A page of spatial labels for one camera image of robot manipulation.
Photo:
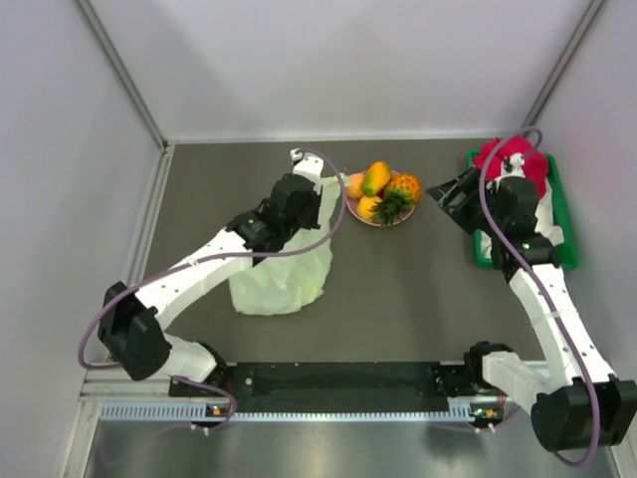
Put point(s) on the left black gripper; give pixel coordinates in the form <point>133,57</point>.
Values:
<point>316,203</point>

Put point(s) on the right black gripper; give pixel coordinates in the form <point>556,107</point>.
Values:
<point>466,182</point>

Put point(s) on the pale green plastic bag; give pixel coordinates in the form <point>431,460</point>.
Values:
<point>281,286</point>

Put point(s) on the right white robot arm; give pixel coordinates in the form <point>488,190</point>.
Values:
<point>580,402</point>

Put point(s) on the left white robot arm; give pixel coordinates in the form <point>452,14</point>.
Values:
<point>133,326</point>

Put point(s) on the red cloth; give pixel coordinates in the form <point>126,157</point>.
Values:
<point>535,167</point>

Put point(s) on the white cloth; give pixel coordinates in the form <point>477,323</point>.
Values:
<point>544,225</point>

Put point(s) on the pink plate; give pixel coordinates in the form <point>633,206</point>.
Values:
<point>352,203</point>

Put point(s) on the pink peach fruit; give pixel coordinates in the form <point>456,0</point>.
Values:
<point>354,186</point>

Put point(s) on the toy pineapple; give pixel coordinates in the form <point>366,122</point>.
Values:
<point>400,196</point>

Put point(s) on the yellow orange fruit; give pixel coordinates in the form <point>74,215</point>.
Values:
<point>367,206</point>

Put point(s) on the orange green mango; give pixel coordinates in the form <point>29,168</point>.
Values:
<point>375,178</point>

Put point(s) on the green plastic tray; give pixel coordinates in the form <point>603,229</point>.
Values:
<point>566,251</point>

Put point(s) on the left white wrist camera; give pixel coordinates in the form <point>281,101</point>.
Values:
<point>307,165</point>

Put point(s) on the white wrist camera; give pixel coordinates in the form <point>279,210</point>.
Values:
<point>513,165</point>
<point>307,165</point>

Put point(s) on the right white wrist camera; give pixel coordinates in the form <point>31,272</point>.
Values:
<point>513,165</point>

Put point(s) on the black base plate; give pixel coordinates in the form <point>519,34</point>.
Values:
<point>349,386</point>

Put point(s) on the grey slotted cable duct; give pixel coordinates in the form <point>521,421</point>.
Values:
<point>452,412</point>

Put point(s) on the aluminium frame rail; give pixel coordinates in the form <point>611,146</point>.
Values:
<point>112,384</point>

